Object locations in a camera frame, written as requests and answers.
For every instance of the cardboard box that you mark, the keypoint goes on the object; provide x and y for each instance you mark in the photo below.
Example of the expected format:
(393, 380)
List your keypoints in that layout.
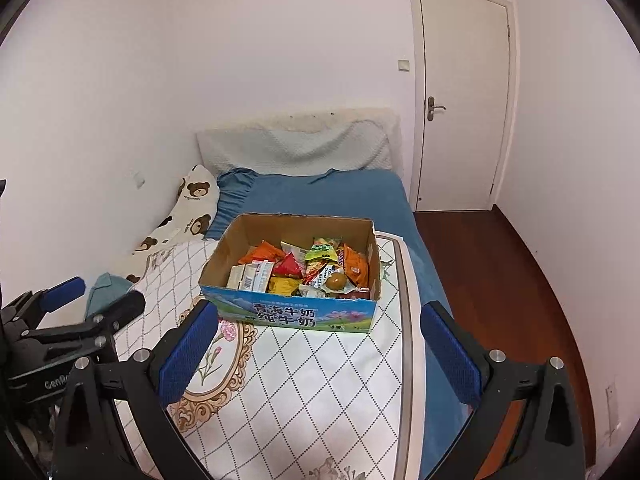
(300, 316)

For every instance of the bear print pillow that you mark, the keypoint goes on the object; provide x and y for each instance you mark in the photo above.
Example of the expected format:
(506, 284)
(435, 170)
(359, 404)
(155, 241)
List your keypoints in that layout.
(192, 200)

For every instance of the pile of assorted snacks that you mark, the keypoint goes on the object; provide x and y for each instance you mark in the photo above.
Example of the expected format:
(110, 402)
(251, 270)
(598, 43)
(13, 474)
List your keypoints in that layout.
(290, 287)

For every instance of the teal cloth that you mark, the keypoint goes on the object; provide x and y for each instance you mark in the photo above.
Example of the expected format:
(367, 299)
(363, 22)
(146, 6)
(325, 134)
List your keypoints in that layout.
(107, 290)

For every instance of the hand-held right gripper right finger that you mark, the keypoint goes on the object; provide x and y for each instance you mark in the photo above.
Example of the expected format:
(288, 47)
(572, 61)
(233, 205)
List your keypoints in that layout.
(450, 355)

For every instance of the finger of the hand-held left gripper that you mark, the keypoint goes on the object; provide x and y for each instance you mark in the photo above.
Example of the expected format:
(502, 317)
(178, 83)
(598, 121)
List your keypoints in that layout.
(117, 310)
(62, 290)

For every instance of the blue bed sheet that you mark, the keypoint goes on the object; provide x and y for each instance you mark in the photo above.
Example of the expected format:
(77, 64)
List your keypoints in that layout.
(325, 195)

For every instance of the white door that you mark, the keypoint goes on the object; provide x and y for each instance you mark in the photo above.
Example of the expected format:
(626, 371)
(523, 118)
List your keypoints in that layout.
(460, 110)

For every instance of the white diamond pattern blanket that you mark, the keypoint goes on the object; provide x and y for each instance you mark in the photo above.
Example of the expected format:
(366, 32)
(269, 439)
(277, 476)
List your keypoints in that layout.
(325, 385)

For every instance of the cream headboard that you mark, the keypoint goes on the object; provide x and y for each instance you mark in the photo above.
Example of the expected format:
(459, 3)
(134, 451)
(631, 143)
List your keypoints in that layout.
(300, 116)

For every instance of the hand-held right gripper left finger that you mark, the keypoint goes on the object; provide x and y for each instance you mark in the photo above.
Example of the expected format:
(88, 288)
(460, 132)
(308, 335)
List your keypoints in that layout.
(190, 350)

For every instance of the white light switch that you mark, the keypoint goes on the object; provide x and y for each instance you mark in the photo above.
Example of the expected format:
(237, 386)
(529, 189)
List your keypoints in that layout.
(403, 65)

